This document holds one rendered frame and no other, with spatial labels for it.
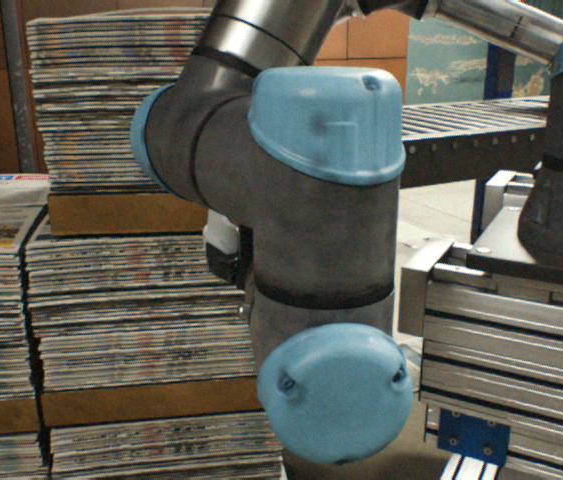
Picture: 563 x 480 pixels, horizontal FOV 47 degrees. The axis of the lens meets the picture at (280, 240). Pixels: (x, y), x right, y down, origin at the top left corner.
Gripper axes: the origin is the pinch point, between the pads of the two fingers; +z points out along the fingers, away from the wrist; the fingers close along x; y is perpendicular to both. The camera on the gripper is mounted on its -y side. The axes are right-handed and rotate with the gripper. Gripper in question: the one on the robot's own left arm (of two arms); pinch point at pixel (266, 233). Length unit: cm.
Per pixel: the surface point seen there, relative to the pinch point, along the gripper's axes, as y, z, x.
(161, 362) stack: -17.5, 7.1, 11.7
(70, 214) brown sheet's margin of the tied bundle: 0.6, 7.7, 20.3
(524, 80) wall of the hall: -29, 523, -295
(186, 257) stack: -4.9, 7.8, 8.2
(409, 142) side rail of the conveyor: -6, 85, -42
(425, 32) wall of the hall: 14, 482, -183
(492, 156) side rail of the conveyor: -12, 94, -68
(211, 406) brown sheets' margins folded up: -23.8, 7.0, 6.1
